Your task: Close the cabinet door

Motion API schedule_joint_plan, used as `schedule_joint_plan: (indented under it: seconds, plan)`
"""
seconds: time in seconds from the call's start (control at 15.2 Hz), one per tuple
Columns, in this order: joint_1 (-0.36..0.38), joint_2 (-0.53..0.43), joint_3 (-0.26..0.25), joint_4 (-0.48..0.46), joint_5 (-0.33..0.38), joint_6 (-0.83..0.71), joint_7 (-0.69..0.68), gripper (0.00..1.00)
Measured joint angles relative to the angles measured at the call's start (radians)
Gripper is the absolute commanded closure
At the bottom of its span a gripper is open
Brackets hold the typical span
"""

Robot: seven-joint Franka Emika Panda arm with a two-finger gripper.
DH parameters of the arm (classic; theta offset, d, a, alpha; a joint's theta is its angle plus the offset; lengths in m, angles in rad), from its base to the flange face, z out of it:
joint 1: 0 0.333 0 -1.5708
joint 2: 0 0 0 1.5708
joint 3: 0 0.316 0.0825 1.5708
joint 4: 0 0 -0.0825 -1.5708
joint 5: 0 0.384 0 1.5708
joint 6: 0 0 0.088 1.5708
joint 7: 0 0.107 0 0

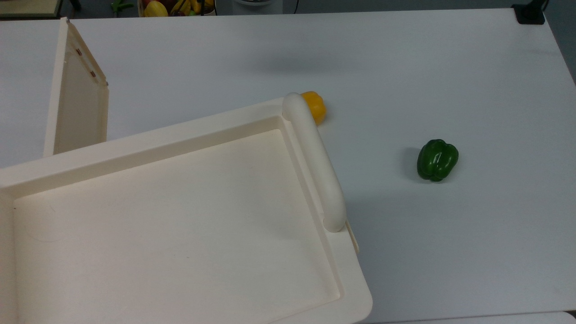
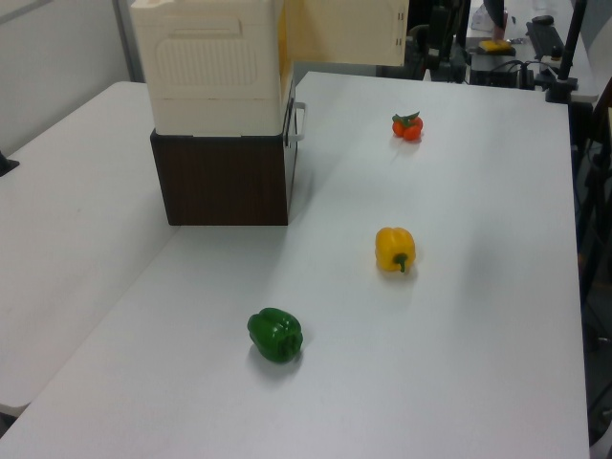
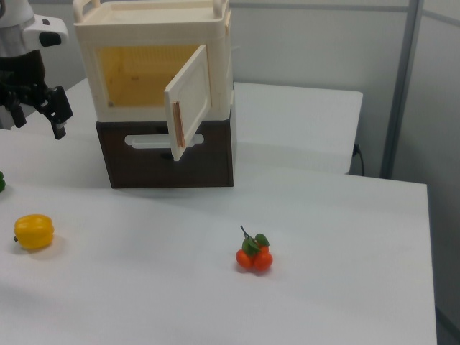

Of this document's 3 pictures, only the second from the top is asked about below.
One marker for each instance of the small dark object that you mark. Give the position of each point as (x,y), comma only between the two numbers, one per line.
(7,165)

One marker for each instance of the red toy tomatoes bunch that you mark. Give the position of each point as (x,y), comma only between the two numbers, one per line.
(408,127)

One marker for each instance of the green toy bell pepper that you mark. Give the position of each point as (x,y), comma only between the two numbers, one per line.
(275,334)

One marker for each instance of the black camera pole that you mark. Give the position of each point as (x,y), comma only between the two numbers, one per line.
(574,38)

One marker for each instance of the cream plastic tray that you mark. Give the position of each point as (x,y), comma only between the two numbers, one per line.
(215,72)

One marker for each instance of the dark tripod stand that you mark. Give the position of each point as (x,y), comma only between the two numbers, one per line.
(597,239)

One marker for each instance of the black table clamp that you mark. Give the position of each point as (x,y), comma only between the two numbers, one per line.
(560,91)

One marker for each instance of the black keyboard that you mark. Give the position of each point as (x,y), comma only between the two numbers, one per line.
(545,40)

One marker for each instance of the dark background equipment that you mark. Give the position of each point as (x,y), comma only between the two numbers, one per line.
(439,33)

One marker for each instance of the yellow toy bell pepper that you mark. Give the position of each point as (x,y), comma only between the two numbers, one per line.
(392,246)

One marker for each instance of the dark brown wooden box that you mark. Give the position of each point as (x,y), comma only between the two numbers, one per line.
(225,181)

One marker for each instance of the cream cabinet door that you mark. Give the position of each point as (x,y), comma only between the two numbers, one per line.
(344,28)

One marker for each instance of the black equipment box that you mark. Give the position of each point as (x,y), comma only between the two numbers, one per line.
(499,72)

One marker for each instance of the yellow flat object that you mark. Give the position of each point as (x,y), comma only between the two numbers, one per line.
(495,46)

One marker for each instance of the black computer mouse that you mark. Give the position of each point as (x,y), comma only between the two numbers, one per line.
(542,19)

